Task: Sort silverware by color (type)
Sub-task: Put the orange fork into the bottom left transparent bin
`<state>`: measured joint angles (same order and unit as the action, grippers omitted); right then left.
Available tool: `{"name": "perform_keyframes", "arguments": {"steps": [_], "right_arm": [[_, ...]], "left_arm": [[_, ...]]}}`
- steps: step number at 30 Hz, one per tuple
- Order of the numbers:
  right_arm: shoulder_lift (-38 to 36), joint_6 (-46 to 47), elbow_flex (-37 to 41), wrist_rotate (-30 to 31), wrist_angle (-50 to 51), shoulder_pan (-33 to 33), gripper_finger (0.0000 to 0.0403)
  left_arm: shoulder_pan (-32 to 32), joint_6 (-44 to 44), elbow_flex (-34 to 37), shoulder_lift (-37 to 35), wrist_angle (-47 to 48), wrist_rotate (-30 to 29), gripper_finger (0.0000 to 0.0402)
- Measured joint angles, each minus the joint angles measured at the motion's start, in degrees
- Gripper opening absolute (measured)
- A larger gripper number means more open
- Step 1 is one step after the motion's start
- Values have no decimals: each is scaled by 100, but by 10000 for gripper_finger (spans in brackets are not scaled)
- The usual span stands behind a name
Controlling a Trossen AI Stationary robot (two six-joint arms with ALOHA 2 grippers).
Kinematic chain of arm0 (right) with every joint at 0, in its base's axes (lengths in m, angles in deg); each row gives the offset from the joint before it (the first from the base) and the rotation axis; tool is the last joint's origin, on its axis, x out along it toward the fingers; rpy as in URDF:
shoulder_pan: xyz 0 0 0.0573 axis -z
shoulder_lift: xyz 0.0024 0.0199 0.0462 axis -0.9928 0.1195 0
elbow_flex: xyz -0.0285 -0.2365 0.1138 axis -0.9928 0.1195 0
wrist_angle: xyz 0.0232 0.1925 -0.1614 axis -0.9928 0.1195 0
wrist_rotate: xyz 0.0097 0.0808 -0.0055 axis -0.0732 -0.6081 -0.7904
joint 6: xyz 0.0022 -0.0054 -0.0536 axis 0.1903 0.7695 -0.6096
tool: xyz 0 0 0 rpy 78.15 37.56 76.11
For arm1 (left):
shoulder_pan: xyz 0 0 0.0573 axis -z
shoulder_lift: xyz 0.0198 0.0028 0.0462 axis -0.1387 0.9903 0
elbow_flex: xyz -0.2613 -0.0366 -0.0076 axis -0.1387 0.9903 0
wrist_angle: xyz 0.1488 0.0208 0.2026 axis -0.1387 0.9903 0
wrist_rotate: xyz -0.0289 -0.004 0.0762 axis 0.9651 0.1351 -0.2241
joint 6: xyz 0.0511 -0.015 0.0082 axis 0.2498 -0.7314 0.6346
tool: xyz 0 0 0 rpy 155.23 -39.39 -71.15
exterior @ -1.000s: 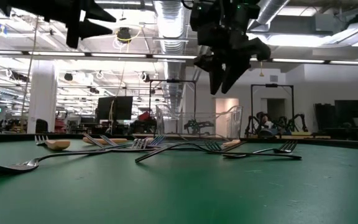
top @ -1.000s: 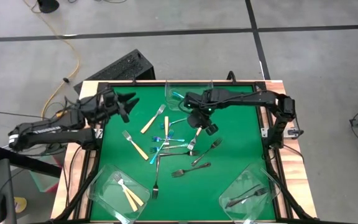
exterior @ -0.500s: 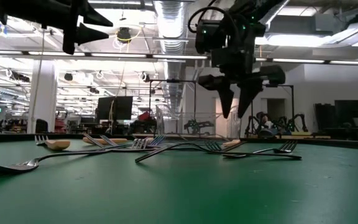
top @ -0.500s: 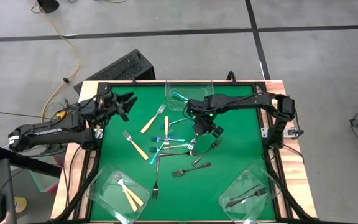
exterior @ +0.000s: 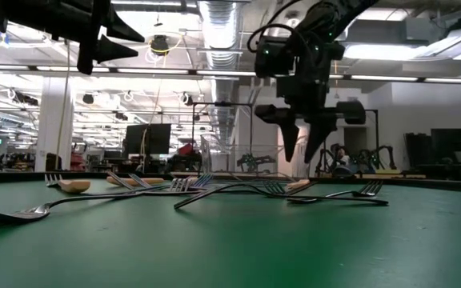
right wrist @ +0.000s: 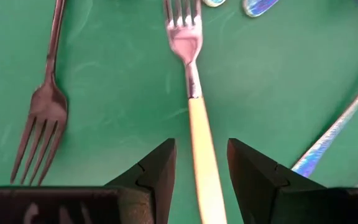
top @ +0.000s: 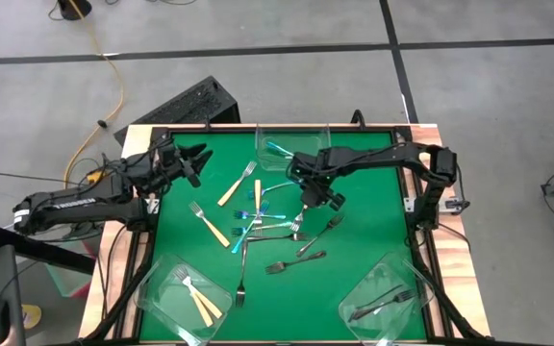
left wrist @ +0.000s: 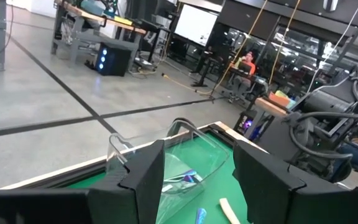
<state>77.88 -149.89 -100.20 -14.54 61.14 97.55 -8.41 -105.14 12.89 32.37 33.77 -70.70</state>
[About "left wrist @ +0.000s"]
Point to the black tower with blue lights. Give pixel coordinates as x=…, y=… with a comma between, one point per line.
x=117, y=62

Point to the white display screen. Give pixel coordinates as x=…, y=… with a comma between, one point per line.
x=196, y=25

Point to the black standing desk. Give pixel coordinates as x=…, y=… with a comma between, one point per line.
x=204, y=71

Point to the black arched clamp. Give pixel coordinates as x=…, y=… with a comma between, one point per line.
x=182, y=119

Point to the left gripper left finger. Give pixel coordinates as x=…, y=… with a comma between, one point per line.
x=135, y=193

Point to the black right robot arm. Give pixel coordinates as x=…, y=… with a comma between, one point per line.
x=325, y=102

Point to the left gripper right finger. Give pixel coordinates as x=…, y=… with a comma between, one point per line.
x=269, y=193

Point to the black computer tower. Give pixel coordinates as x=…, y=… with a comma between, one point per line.
x=245, y=123

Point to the grey metal workbench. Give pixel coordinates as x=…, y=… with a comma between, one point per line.
x=76, y=34

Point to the orange pad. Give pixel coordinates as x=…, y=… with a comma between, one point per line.
x=278, y=100

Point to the wooden workbench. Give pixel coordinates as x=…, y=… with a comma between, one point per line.
x=269, y=105

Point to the clear plastic bin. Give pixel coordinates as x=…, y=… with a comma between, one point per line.
x=197, y=149

